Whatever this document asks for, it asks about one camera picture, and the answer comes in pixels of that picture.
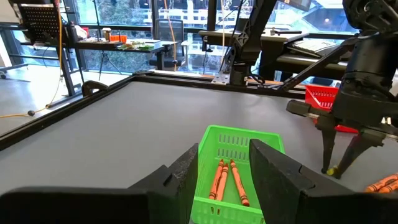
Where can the black tripod stand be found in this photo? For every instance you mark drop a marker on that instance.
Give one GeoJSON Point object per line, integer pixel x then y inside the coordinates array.
{"type": "Point", "coordinates": [104, 62]}

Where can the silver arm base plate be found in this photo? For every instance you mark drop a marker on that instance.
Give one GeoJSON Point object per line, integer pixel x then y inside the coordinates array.
{"type": "Point", "coordinates": [220, 78]}

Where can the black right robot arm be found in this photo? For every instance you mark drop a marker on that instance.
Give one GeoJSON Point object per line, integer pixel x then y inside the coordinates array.
{"type": "Point", "coordinates": [370, 62]}

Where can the green plastic basket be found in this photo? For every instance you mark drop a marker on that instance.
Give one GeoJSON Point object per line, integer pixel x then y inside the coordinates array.
{"type": "Point", "coordinates": [211, 146]}

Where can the dark monitor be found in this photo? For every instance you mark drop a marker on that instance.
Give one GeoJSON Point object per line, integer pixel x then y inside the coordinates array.
{"type": "Point", "coordinates": [295, 3]}

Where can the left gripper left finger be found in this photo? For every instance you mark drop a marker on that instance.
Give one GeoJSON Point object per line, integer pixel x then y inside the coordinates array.
{"type": "Point", "coordinates": [161, 202]}

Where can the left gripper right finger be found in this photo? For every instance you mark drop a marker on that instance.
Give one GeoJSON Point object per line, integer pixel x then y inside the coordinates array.
{"type": "Point", "coordinates": [295, 199]}

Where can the black office desk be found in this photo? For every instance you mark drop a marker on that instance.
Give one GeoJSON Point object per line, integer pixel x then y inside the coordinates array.
{"type": "Point", "coordinates": [124, 48]}

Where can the white keyboard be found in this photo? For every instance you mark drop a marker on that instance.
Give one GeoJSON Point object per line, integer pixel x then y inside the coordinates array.
{"type": "Point", "coordinates": [314, 46]}

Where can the yellow crayon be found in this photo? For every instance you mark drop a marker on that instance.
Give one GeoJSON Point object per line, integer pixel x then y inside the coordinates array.
{"type": "Point", "coordinates": [332, 170]}

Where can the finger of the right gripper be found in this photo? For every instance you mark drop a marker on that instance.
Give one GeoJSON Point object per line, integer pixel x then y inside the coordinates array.
{"type": "Point", "coordinates": [328, 146]}
{"type": "Point", "coordinates": [354, 151]}

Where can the black frame clamp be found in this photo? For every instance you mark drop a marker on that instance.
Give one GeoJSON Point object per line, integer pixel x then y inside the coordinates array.
{"type": "Point", "coordinates": [93, 87]}

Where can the white plastic bag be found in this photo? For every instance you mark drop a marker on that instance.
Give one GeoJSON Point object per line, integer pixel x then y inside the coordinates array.
{"type": "Point", "coordinates": [80, 32]}

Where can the black diagonal strut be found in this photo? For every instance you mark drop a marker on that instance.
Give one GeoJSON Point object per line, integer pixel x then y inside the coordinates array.
{"type": "Point", "coordinates": [311, 70]}

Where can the small red container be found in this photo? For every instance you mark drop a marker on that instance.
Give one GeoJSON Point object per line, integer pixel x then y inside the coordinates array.
{"type": "Point", "coordinates": [118, 38]}

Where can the red plastic basket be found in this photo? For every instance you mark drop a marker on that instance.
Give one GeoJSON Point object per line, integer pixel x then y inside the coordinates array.
{"type": "Point", "coordinates": [320, 96]}

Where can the dark standing desk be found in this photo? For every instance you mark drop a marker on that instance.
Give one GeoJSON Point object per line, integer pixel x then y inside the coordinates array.
{"type": "Point", "coordinates": [264, 37]}

